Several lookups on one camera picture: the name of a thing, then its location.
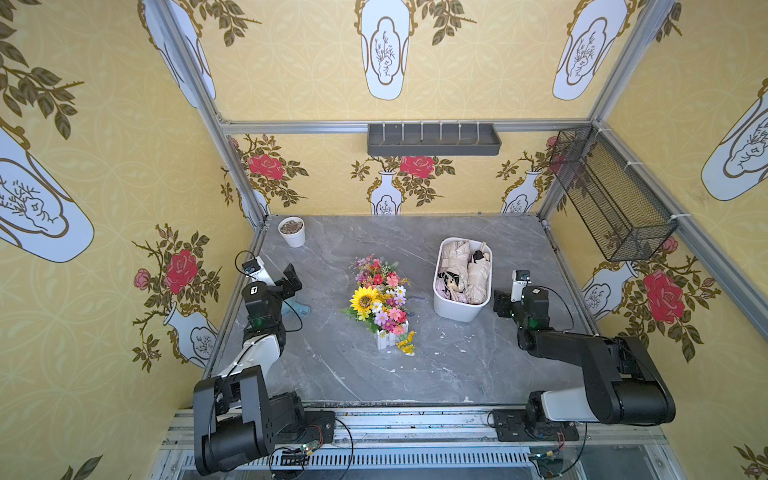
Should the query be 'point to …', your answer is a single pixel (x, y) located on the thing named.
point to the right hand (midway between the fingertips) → (514, 290)
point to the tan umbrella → (455, 257)
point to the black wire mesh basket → (621, 214)
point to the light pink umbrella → (444, 289)
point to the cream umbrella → (479, 273)
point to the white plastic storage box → (452, 310)
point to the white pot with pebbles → (293, 229)
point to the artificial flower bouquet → (379, 299)
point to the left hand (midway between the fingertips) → (266, 272)
